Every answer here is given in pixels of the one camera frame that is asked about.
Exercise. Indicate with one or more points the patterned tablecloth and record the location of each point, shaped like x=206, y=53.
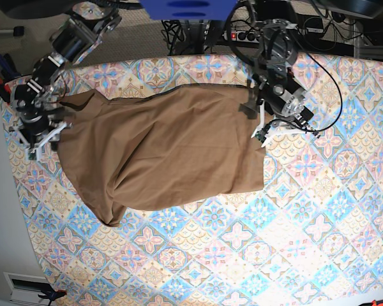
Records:
x=312, y=236

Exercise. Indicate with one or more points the orange black spring clamp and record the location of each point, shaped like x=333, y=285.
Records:
x=51, y=295

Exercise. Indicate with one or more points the white floor vent box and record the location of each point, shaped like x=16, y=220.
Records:
x=26, y=288

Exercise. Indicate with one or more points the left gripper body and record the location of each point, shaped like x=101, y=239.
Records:
x=298, y=124

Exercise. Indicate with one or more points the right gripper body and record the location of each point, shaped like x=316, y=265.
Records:
x=34, y=136

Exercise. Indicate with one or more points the black power strip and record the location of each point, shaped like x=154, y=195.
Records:
x=247, y=37

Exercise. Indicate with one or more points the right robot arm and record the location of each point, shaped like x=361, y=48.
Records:
x=40, y=113

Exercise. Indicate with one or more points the black floor block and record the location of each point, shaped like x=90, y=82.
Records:
x=18, y=31

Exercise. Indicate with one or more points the red black clamp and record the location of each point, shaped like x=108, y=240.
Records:
x=5, y=92

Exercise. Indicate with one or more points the red clamp bottom edge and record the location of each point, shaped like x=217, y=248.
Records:
x=376, y=303

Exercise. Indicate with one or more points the brown t-shirt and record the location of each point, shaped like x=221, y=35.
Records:
x=170, y=149

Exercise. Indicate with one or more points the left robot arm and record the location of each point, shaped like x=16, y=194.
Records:
x=280, y=97

